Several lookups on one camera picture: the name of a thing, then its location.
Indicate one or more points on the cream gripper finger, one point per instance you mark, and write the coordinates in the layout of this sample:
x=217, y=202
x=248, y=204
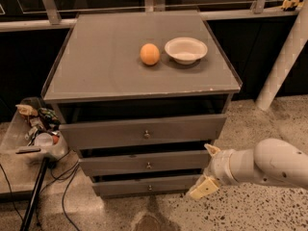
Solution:
x=213, y=150
x=204, y=186

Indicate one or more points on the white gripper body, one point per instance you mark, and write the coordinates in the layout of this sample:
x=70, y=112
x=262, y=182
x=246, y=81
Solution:
x=218, y=166

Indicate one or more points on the grey drawer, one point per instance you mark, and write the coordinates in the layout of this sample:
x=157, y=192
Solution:
x=172, y=184
x=143, y=163
x=118, y=133

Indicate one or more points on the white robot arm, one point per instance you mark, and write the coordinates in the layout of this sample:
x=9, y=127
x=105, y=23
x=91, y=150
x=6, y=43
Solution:
x=272, y=162

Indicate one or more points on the grey top drawer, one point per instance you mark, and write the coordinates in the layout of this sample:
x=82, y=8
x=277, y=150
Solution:
x=118, y=133

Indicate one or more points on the grey bottom drawer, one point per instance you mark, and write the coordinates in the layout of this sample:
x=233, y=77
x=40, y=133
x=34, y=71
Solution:
x=172, y=184

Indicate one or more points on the grey drawer cabinet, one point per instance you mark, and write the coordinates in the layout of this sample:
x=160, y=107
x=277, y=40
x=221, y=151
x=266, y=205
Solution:
x=99, y=76

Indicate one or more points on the white bowl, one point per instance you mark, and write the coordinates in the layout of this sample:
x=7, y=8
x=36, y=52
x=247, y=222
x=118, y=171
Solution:
x=186, y=50

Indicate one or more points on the orange fruit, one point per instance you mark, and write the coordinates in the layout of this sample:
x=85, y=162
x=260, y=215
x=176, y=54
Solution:
x=150, y=54

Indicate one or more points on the white diagonal pillar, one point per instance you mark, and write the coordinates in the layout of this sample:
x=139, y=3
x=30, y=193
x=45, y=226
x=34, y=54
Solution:
x=287, y=56

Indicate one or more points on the white round lid in bin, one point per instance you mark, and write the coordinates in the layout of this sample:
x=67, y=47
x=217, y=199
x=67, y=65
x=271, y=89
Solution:
x=43, y=139

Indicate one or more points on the green patterned item in bin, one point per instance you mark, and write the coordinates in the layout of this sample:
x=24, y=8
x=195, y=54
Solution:
x=49, y=116

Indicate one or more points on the yellow object on ledge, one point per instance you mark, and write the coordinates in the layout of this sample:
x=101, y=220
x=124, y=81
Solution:
x=289, y=5

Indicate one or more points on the black stand pole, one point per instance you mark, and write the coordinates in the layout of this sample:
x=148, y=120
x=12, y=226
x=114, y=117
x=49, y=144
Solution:
x=33, y=202

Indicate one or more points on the brown item in bin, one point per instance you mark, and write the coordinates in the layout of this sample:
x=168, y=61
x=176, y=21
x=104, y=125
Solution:
x=26, y=110

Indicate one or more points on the metal railing frame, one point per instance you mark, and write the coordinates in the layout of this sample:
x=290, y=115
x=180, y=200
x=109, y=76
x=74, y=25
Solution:
x=24, y=14

